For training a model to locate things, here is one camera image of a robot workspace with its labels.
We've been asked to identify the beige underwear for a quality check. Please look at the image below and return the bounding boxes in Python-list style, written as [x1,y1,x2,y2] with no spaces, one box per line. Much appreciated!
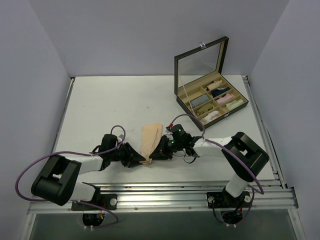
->
[140,123,164,166]

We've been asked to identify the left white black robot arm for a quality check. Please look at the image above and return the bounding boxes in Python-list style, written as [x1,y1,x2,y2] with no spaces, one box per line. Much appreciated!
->
[31,134,146,210]

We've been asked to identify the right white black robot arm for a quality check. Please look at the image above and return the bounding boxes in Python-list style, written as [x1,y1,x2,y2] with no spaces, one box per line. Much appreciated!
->
[149,124,270,207]

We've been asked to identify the tan rolled cloth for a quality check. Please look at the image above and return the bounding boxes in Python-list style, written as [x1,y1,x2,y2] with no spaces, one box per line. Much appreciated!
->
[195,103,214,117]

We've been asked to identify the white pink rolled cloth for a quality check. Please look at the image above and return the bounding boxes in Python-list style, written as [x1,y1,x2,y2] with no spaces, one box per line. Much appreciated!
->
[201,110,220,125]

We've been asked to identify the grey striped rolled cloth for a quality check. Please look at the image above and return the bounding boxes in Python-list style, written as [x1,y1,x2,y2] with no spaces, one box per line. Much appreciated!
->
[190,94,211,108]

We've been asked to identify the black compartment storage box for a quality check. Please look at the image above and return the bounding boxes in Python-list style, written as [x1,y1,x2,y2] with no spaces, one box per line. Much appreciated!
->
[174,36,249,130]

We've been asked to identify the navy rolled cloth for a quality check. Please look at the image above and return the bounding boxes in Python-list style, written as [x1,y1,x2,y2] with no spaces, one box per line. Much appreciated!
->
[211,87,230,98]

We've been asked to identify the cream rolled cloth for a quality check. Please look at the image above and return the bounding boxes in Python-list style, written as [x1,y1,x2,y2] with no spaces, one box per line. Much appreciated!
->
[225,99,244,111]

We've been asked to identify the beige rolled cloth top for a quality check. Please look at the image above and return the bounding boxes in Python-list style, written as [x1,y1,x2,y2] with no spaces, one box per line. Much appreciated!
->
[206,80,223,91]

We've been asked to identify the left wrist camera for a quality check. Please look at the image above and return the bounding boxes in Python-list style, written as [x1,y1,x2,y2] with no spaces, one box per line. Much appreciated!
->
[117,134,125,141]

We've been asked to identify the aluminium front rail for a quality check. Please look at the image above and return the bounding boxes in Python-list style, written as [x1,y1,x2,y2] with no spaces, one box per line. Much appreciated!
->
[27,188,300,215]

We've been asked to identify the aluminium rail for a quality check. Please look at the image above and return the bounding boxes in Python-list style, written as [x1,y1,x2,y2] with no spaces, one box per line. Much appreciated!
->
[241,75,288,188]
[27,188,300,215]

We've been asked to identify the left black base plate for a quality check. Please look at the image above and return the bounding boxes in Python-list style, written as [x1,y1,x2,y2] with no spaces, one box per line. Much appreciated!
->
[71,194,118,211]

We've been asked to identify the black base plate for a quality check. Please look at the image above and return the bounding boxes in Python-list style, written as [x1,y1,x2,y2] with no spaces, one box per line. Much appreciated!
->
[71,194,118,211]
[206,191,251,209]

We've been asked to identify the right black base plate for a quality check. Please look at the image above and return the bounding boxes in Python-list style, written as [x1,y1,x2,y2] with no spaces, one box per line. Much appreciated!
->
[206,191,251,209]

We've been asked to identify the right side aluminium rail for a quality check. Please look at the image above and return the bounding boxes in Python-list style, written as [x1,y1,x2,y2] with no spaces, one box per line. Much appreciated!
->
[241,75,288,188]

